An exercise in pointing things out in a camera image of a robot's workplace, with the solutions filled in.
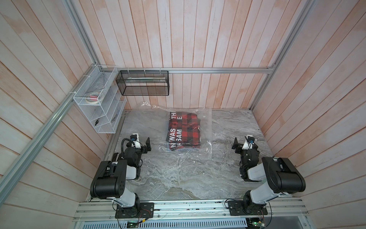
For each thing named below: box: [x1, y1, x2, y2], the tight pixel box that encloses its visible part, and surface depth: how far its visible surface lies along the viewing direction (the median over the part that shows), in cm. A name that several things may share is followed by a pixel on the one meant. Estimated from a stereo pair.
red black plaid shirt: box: [165, 111, 201, 151], surface depth 97 cm
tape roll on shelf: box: [85, 91, 103, 105], surface depth 75 cm
